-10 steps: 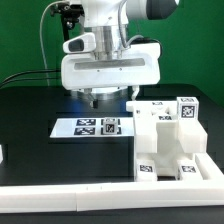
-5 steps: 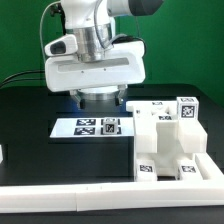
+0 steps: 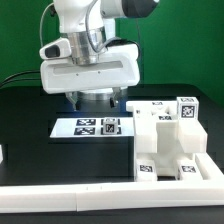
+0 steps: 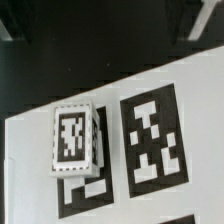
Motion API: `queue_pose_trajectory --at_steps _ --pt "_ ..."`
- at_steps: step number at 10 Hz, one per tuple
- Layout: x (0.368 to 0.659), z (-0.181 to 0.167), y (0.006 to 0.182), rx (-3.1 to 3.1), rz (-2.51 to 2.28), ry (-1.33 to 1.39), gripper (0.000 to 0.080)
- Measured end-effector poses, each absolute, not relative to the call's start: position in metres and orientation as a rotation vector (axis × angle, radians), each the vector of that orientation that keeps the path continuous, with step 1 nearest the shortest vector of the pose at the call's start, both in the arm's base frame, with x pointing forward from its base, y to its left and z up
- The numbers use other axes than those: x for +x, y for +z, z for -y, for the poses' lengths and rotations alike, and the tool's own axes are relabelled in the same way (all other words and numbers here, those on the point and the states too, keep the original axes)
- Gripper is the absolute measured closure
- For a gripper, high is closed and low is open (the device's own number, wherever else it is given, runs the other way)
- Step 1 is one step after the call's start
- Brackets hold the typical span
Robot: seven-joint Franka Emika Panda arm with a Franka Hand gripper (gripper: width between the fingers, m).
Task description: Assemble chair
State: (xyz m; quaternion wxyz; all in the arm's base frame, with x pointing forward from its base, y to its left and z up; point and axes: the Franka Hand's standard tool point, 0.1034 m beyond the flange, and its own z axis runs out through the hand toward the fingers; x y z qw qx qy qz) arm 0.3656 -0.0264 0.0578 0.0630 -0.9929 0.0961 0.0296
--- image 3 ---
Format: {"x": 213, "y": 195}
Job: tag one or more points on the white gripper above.
{"x": 116, "y": 68}

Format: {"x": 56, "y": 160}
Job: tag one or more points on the white tagged cube nut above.
{"x": 187, "y": 107}
{"x": 110, "y": 126}

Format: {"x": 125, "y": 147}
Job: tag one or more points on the white chair seat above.
{"x": 156, "y": 138}

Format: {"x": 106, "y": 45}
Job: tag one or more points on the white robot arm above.
{"x": 88, "y": 56}

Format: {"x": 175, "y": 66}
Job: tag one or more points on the white L-shaped fence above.
{"x": 126, "y": 195}

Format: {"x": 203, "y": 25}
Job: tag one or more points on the white marker base plate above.
{"x": 89, "y": 127}

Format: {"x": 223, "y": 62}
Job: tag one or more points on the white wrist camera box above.
{"x": 57, "y": 49}

